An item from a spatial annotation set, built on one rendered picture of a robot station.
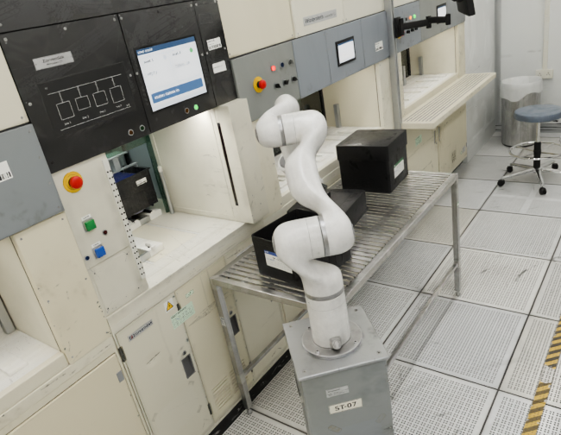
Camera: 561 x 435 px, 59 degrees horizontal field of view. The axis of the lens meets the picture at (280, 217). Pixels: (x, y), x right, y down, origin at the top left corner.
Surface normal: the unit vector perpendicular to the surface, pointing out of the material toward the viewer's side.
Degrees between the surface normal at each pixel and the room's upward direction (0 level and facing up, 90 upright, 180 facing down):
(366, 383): 90
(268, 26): 90
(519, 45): 90
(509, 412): 0
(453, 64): 90
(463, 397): 0
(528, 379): 0
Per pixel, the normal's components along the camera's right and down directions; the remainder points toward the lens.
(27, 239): 0.80, 0.11
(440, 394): -0.17, -0.90
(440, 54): -0.58, 0.43
